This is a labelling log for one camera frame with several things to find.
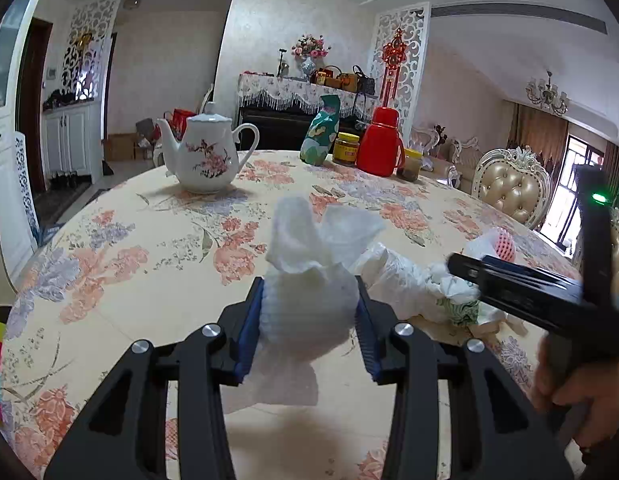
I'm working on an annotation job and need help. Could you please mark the white plastic bag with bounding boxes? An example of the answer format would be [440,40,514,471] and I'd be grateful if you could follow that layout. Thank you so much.
[351,243,480,324]

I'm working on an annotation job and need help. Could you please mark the person's right hand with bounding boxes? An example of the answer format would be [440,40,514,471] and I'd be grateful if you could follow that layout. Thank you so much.
[531,336,619,448]

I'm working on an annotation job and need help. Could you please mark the far beige tufted chair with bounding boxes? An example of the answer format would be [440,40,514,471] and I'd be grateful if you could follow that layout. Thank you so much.
[471,145,551,230]

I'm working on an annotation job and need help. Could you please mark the white ornate sofa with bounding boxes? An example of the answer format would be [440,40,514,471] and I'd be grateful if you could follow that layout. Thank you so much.
[409,125,484,194]

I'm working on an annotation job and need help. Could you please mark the dark contents glass jar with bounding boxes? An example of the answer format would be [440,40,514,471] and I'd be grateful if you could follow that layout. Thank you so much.
[396,148,422,182]

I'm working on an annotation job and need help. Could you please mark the brown curtains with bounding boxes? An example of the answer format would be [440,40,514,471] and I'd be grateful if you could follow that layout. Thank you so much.
[507,103,569,181]

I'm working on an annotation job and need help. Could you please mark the red thermos jug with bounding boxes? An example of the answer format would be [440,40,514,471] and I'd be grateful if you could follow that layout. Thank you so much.
[356,106,405,178]

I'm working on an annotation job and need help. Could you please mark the floral tablecloth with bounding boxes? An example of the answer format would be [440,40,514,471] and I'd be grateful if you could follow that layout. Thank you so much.
[0,151,575,479]

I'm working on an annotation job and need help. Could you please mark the chandelier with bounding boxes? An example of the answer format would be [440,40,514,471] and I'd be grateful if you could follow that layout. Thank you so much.
[525,70,571,117]

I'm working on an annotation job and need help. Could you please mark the yellow label jar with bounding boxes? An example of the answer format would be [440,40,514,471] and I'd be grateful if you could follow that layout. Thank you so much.
[332,132,360,166]

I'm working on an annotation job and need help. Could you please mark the teal ceramic vase bottle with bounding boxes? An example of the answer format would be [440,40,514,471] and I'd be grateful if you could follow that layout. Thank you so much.
[300,94,341,166]

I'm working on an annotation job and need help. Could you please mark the black handbag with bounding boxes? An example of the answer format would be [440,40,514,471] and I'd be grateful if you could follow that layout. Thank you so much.
[353,65,375,96]

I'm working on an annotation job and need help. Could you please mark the red chinese knot ornament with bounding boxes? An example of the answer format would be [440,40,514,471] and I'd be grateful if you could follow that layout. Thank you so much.
[381,27,408,107]

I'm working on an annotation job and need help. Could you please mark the white carved screen panel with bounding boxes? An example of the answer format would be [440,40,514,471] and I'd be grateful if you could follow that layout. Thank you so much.
[369,2,431,136]

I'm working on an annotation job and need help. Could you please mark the black piano with lace cover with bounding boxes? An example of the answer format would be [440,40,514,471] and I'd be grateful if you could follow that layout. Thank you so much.
[236,73,379,151]

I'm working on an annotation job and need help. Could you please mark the white floral teapot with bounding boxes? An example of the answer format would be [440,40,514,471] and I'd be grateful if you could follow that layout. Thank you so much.
[157,101,259,194]

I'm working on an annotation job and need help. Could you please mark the cardboard box on floor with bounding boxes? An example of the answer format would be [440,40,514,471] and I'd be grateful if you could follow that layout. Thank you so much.
[103,133,138,162]

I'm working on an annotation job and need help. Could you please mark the pink flower bouquet vase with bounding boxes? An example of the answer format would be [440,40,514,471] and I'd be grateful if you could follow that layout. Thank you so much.
[291,34,331,80]

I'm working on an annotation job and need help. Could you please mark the white cabinet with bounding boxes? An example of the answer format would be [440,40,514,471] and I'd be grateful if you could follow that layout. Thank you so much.
[41,101,103,183]

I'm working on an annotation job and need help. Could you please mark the red gift bag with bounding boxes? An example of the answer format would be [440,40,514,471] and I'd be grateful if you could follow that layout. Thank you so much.
[163,108,195,141]

